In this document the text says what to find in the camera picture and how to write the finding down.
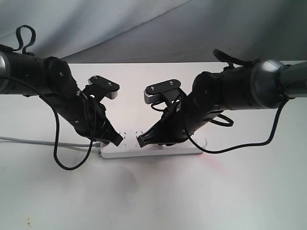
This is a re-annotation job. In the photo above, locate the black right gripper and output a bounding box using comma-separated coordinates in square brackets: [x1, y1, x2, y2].
[137, 95, 201, 148]

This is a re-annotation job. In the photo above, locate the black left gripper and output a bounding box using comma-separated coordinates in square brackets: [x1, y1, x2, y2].
[69, 89, 123, 147]

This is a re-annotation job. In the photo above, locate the white five-outlet power strip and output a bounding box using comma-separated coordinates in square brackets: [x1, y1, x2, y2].
[98, 130, 202, 159]

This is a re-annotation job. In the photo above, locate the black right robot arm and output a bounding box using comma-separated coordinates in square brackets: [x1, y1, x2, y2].
[137, 49, 307, 147]

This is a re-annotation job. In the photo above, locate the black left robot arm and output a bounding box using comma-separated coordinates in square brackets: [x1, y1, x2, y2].
[0, 45, 123, 146]

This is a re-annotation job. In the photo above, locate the grey backdrop cloth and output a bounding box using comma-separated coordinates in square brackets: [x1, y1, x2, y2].
[0, 0, 307, 63]

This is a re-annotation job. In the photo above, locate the grey power cord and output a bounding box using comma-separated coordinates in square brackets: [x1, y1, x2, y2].
[0, 136, 102, 149]

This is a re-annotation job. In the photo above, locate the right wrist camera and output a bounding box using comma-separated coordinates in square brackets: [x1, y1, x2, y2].
[144, 79, 181, 105]

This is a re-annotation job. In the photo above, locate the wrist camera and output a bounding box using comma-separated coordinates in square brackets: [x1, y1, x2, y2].
[84, 75, 120, 102]
[144, 79, 181, 105]

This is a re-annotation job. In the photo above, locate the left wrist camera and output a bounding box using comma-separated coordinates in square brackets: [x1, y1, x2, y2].
[84, 75, 120, 102]

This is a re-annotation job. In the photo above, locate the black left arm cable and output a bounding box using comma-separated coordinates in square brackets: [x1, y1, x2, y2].
[0, 71, 96, 171]

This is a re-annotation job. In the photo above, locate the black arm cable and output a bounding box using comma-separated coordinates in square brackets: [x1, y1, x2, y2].
[0, 71, 96, 171]
[182, 95, 288, 154]

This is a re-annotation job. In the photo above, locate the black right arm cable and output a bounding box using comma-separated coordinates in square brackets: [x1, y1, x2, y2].
[182, 95, 288, 154]

